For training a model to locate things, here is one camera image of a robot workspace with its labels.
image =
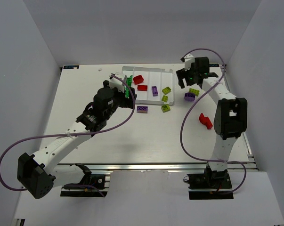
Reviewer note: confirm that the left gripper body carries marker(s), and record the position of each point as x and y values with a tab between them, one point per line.
128	99

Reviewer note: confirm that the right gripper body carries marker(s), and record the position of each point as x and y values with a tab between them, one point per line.
187	74

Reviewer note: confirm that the lime 2x4 brick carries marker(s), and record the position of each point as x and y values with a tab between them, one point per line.
194	91

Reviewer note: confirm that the green 2x4 brick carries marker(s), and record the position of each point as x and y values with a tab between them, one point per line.
129	83

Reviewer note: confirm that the red 2x4 brick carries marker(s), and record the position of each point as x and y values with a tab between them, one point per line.
142	87

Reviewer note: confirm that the lime 2x2 brick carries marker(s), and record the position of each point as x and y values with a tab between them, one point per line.
166	90

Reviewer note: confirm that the red flower brick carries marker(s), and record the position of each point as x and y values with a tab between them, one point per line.
138	79

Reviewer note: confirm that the purple curved brick with print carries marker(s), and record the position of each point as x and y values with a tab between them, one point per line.
154	91

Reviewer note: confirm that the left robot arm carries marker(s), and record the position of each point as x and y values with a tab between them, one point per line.
40	172

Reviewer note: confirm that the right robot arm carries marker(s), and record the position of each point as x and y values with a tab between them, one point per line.
230	119

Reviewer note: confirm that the dark label sticker right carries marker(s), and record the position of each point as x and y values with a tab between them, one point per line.
213	65

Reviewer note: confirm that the dark label sticker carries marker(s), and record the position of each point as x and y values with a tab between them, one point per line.
213	65
70	67

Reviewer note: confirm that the purple rounded brick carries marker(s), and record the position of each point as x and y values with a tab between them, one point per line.
190	97

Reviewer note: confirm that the purple 2x3 brick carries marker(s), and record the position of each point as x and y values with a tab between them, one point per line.
142	109

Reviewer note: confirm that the white divided sorting tray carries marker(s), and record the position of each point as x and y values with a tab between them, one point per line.
156	79

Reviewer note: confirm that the red stepped brick right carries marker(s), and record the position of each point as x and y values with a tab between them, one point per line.
205	121

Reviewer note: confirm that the dark label sticker left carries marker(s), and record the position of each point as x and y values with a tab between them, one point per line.
70	67

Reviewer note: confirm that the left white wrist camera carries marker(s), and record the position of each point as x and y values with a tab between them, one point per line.
116	81

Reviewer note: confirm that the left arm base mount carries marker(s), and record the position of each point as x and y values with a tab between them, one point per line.
90	186

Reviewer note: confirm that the aluminium table frame rail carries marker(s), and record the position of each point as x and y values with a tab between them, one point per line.
139	141

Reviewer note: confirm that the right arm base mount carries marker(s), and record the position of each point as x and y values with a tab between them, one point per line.
209	185

